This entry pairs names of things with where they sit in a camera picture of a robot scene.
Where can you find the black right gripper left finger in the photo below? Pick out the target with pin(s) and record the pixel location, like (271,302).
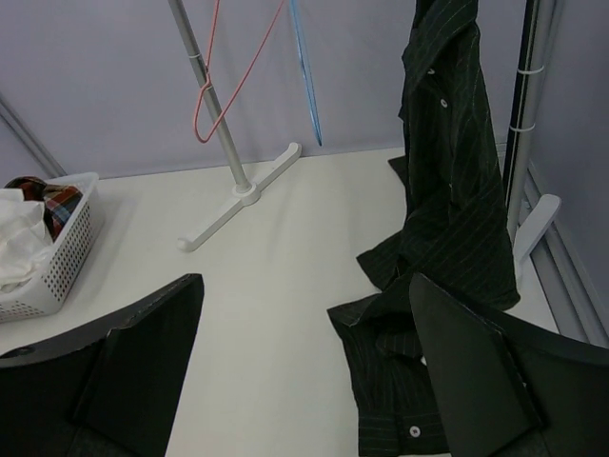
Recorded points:
(110,387)

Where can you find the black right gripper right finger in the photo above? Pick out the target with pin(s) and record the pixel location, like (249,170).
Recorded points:
(505,387)

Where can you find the white shirt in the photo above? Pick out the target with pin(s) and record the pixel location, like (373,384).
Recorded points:
(25,239)

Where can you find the red plaid shirt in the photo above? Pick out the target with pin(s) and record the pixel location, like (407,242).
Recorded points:
(60,201)

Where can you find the blue wire hanger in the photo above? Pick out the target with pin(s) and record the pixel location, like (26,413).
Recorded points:
(306,71)

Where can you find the black pinstripe shirt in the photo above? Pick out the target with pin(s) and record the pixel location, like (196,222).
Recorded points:
(454,232)

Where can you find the white plastic basket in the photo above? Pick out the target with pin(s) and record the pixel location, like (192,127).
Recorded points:
(47,290)

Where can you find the metal clothes rack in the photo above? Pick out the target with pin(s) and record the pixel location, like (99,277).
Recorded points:
(245,192)

